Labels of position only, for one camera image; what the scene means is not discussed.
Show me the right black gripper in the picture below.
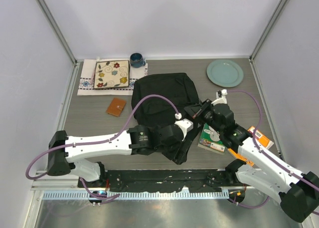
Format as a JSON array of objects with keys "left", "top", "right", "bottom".
[{"left": 184, "top": 99, "right": 223, "bottom": 134}]

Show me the black student backpack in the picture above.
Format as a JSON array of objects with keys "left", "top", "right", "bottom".
[{"left": 131, "top": 73, "right": 202, "bottom": 165}]

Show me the green coin book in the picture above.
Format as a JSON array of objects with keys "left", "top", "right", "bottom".
[{"left": 198, "top": 124, "right": 226, "bottom": 154}]

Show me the orange paperback book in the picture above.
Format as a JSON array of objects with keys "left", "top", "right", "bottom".
[{"left": 227, "top": 130, "right": 274, "bottom": 167}]

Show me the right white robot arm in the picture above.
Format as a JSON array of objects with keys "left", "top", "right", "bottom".
[{"left": 185, "top": 100, "right": 319, "bottom": 223}]

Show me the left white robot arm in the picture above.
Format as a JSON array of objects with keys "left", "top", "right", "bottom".
[{"left": 47, "top": 121, "right": 189, "bottom": 188}]

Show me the light teal round plate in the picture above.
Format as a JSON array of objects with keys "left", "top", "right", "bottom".
[{"left": 206, "top": 59, "right": 244, "bottom": 88}]

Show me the brown leather wallet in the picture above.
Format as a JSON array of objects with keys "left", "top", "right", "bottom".
[{"left": 106, "top": 98, "right": 126, "bottom": 117}]

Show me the dark blue ceramic cup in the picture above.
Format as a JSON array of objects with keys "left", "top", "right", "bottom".
[{"left": 130, "top": 53, "right": 146, "bottom": 68}]

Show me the floral square ceramic plate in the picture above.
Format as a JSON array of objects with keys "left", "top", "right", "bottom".
[{"left": 94, "top": 60, "right": 130, "bottom": 90}]

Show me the white patterned cloth mat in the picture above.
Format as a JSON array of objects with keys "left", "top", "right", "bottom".
[{"left": 77, "top": 59, "right": 148, "bottom": 96}]

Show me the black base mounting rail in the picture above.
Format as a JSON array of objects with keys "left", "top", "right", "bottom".
[{"left": 85, "top": 169, "right": 243, "bottom": 193}]

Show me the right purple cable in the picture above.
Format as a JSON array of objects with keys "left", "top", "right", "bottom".
[{"left": 225, "top": 89, "right": 319, "bottom": 216}]

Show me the purple cable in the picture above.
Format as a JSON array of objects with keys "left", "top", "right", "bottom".
[
  {"left": 25, "top": 94, "right": 181, "bottom": 205},
  {"left": 225, "top": 89, "right": 319, "bottom": 216}
]

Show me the white slotted cable duct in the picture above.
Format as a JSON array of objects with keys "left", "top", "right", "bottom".
[{"left": 42, "top": 189, "right": 229, "bottom": 200}]

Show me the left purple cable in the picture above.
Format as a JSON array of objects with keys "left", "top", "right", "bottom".
[{"left": 25, "top": 94, "right": 181, "bottom": 205}]

